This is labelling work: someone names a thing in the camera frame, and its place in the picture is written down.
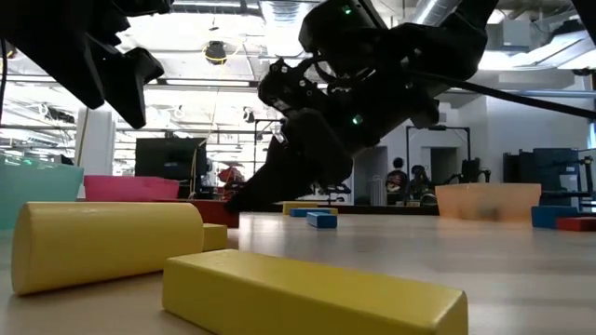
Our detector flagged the yellow wooden cylinder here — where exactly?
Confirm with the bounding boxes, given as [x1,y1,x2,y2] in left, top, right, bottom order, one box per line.
[11,201,205,297]

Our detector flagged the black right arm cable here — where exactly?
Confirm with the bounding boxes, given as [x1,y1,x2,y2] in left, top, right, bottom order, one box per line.
[404,69,596,120]

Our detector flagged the orange plastic bin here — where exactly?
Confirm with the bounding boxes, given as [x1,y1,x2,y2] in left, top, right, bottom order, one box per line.
[435,182,543,223]

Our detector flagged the dark blue black cabinet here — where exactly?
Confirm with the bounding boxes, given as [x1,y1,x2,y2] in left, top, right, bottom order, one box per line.
[501,147,583,208]

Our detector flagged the black frame stand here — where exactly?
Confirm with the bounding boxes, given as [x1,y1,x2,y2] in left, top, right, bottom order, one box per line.
[405,124,472,185]

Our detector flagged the black rectangular screen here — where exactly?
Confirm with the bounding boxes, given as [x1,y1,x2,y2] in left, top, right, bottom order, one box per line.
[134,137,209,182]

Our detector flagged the red background object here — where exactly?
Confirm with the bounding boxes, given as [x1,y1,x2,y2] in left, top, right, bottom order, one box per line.
[218,166,246,185]

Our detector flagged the blue wooden block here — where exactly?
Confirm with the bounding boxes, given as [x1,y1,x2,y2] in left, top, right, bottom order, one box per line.
[531,205,579,230]
[305,211,339,230]
[289,208,332,219]

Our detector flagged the red plastic bin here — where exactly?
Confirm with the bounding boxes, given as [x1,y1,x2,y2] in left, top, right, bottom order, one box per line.
[84,175,182,203]

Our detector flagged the white building column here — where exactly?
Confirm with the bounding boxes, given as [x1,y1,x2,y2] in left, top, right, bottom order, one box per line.
[75,106,117,177]

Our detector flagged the green plastic bin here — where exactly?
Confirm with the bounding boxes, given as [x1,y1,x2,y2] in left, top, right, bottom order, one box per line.
[0,154,85,230]

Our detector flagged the yellow hanging cable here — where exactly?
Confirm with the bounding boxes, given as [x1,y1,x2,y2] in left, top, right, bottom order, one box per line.
[76,107,90,168]

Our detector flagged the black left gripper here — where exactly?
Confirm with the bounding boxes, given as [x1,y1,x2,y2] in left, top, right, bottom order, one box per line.
[0,0,172,130]

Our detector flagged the white tube light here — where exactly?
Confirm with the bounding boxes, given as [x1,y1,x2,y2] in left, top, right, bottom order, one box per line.
[160,79,251,87]

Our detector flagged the red wooden block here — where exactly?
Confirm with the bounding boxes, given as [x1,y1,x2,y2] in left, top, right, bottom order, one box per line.
[556,216,596,233]
[189,199,241,229]

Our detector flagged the black round overhead camera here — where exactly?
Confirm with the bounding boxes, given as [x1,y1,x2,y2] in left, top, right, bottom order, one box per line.
[204,40,228,65]

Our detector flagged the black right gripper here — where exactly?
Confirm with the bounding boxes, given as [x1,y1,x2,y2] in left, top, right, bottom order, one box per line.
[225,55,441,213]

